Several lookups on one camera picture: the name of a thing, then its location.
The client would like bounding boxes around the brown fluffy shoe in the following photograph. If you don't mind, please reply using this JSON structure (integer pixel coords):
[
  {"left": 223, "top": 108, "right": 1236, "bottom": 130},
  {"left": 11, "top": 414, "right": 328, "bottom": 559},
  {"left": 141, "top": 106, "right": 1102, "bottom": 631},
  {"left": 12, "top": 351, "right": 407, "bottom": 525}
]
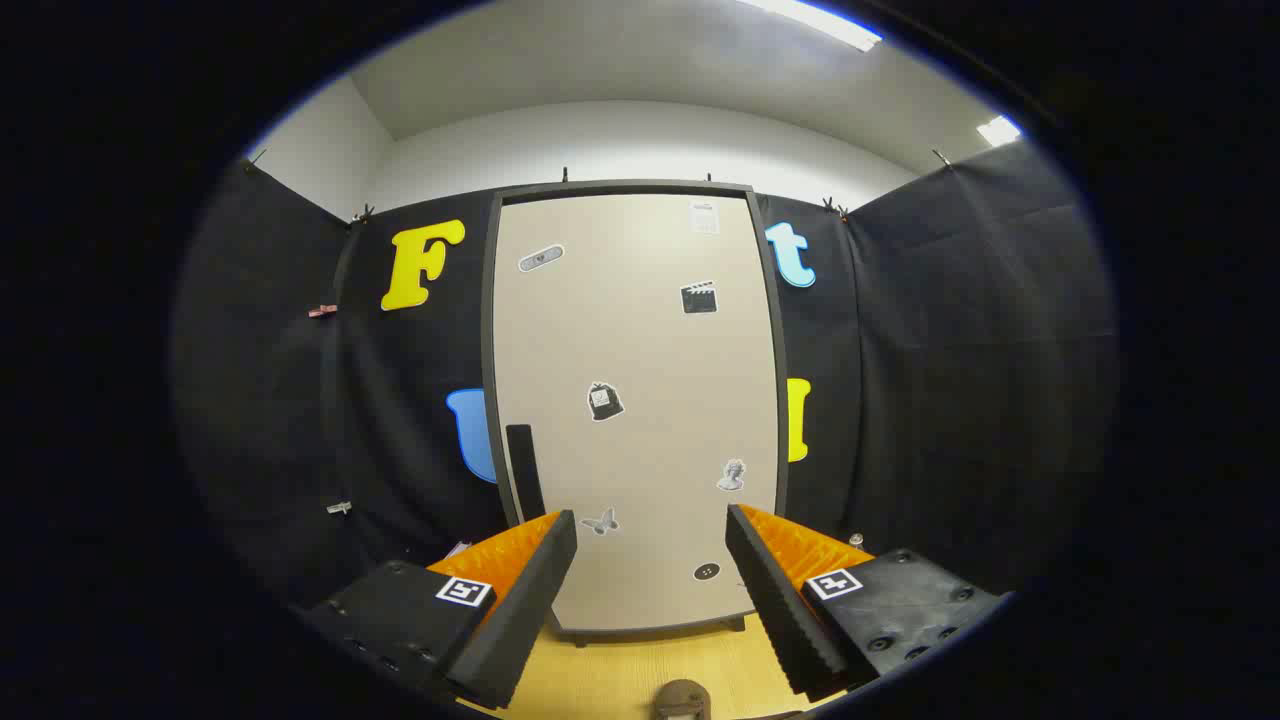
[{"left": 654, "top": 680, "right": 711, "bottom": 720}]

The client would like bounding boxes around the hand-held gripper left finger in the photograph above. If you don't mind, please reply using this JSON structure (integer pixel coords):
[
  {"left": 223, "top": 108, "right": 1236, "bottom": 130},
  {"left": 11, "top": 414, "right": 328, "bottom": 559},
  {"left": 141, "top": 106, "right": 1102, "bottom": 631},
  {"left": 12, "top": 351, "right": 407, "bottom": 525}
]
[{"left": 296, "top": 510, "right": 579, "bottom": 713}]

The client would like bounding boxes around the black backdrop cloth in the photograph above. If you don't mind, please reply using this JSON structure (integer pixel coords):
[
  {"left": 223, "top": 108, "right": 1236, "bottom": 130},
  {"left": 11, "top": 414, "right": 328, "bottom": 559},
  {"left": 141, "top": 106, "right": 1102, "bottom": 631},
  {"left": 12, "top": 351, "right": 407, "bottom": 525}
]
[{"left": 170, "top": 140, "right": 1116, "bottom": 611}]

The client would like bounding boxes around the long ceiling light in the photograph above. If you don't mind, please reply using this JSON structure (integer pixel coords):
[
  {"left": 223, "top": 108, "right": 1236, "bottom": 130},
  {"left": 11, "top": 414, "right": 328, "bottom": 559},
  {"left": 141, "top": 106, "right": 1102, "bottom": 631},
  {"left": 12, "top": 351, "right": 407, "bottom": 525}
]
[{"left": 740, "top": 0, "right": 883, "bottom": 51}]

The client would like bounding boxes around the black door handle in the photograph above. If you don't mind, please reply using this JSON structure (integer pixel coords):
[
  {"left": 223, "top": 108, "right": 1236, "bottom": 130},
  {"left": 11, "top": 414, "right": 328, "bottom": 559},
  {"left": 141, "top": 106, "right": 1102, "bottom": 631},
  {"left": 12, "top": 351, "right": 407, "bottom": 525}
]
[{"left": 506, "top": 424, "right": 546, "bottom": 523}]

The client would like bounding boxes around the grey shoe cabinet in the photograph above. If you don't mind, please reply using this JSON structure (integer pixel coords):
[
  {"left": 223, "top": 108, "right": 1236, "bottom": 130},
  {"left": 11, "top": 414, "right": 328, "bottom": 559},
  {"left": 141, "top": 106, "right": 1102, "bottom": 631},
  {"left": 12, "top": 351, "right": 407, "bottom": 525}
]
[{"left": 480, "top": 180, "right": 791, "bottom": 646}]

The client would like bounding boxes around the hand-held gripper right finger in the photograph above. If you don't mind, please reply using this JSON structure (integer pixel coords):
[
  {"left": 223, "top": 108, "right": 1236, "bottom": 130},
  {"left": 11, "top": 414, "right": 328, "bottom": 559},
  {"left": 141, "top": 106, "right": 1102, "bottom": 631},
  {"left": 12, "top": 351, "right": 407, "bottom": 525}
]
[{"left": 725, "top": 503, "right": 1011, "bottom": 703}]

